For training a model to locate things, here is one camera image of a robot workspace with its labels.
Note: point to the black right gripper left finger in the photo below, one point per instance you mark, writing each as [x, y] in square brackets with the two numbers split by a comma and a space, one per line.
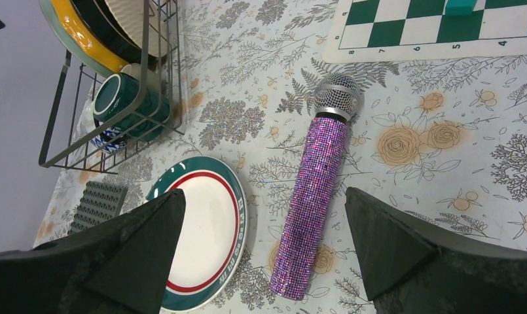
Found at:
[119, 266]

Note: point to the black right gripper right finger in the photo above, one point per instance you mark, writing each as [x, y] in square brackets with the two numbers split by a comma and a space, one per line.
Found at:
[409, 265]

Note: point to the white plate green red rim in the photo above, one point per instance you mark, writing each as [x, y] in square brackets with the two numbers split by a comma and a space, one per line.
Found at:
[213, 235]

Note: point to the yellow scalloped plate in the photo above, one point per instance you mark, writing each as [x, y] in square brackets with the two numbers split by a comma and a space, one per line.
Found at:
[73, 25]

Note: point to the light green flower plate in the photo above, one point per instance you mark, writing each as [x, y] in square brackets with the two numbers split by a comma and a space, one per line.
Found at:
[67, 40]

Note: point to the grey studded baseplate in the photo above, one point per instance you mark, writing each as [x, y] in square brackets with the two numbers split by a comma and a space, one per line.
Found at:
[100, 202]

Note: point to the blue white patterned bowl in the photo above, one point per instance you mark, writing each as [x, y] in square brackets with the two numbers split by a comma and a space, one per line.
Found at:
[110, 141]

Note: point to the floral tablecloth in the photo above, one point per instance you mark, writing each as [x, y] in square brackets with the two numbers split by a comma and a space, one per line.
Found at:
[443, 140]

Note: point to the purple glitter microphone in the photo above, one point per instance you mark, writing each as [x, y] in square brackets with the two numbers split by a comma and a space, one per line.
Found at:
[336, 98]

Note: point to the cream ceramic cup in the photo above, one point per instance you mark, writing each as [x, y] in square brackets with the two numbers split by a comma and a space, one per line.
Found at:
[152, 79]

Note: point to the green white chessboard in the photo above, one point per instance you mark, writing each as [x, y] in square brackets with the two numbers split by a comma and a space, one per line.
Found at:
[373, 31]

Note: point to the brown rimmed beige plate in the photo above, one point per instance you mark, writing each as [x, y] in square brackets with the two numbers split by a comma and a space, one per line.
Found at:
[102, 24]

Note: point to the dark ribbed plate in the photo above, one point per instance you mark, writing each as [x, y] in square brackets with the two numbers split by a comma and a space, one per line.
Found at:
[129, 15]

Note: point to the black wire dish rack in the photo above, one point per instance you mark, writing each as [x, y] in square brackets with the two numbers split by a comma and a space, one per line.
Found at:
[122, 101]

